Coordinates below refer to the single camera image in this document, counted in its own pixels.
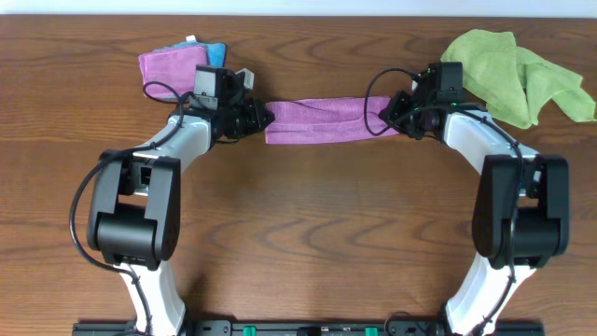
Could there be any purple microfiber cloth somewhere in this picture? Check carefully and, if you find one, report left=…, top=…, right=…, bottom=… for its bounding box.
left=265, top=96, right=397, bottom=145

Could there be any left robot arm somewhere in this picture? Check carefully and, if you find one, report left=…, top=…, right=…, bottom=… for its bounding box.
left=79, top=65, right=274, bottom=335

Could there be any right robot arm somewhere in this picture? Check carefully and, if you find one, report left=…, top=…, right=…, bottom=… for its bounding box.
left=379, top=62, right=570, bottom=335

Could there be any folded blue cloth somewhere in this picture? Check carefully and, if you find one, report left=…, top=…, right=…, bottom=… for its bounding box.
left=157, top=35, right=227, bottom=67

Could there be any folded purple cloth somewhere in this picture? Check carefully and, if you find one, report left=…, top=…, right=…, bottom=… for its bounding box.
left=138, top=46, right=208, bottom=95

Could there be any green microfiber cloth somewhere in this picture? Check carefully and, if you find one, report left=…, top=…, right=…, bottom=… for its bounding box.
left=441, top=29, right=596, bottom=129

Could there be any left black cable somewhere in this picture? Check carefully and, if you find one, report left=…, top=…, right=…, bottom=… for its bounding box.
left=68, top=81, right=192, bottom=336

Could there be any black cable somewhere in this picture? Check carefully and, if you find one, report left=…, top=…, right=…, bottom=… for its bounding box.
left=363, top=67, right=522, bottom=335
left=68, top=81, right=192, bottom=336

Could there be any right black cable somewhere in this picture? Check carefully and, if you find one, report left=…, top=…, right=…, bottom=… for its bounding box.
left=363, top=67, right=522, bottom=335

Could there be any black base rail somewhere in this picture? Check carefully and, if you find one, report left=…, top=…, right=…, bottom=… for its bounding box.
left=72, top=319, right=546, bottom=336

